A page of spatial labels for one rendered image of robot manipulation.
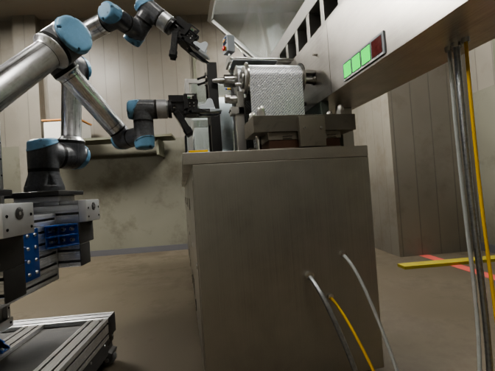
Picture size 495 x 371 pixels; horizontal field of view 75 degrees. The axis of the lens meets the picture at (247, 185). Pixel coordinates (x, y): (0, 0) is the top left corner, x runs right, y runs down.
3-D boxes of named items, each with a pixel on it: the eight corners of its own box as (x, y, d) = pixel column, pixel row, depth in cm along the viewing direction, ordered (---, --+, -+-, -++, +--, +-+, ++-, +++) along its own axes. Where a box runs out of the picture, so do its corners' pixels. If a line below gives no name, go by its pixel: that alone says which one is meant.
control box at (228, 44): (220, 54, 197) (219, 38, 197) (230, 56, 200) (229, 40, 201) (225, 50, 191) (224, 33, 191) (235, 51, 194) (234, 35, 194)
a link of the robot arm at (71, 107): (46, 168, 145) (47, 47, 145) (74, 170, 159) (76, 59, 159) (65, 168, 141) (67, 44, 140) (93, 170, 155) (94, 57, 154)
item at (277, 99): (253, 129, 135) (250, 85, 135) (305, 127, 140) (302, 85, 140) (253, 128, 134) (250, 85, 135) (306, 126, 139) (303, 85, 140)
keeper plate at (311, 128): (298, 147, 117) (296, 117, 118) (324, 146, 119) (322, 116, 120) (301, 146, 115) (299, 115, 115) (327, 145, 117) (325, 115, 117)
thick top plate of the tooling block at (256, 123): (244, 140, 130) (244, 124, 130) (336, 136, 138) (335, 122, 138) (253, 132, 114) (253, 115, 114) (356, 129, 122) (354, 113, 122)
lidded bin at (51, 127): (93, 143, 441) (91, 124, 441) (80, 138, 403) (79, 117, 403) (58, 144, 438) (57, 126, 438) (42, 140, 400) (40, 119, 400)
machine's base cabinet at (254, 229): (188, 266, 348) (183, 186, 350) (247, 259, 362) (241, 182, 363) (208, 435, 102) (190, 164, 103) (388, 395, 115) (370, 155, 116)
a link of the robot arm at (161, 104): (157, 115, 123) (158, 121, 131) (169, 115, 124) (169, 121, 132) (155, 96, 123) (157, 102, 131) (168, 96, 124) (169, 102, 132)
